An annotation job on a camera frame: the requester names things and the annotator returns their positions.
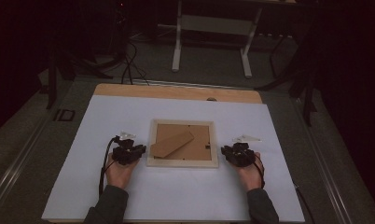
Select person's right hand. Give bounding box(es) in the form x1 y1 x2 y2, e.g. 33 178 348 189
235 152 265 192

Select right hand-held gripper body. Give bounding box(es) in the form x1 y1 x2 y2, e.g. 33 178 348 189
231 134 262 168

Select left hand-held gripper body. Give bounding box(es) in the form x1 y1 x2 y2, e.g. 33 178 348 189
112 131 137 166

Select black stand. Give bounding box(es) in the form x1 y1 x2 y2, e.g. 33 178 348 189
45 46 114 110
255 31 318 127

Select black floor socket box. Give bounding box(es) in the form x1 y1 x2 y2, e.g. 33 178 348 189
53 108 76 122

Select black floor cables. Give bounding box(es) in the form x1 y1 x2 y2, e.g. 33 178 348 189
120 40 150 86

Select light wooden picture frame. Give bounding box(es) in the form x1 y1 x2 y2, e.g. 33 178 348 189
146 119 219 169

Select left hand-held gripper cable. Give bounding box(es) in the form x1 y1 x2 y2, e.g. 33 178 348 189
98 135 119 197

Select metal floor rail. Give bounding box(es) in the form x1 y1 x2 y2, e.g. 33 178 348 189
0 115 49 213
292 96 354 224

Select white metal desk frame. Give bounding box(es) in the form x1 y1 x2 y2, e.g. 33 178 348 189
171 0 264 78

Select person's left hand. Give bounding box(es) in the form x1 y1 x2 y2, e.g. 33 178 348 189
104 160 140 190

